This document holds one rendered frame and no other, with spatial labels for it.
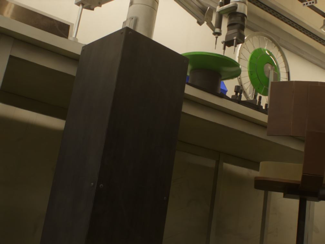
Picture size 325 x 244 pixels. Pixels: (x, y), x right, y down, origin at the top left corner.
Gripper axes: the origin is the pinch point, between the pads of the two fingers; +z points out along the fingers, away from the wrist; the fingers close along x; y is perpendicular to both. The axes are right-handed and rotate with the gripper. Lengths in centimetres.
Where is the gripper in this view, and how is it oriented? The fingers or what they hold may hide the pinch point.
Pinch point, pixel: (228, 55)
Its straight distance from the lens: 154.4
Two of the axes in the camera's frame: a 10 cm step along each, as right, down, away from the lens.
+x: -6.7, 0.9, 7.4
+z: -1.5, 9.6, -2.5
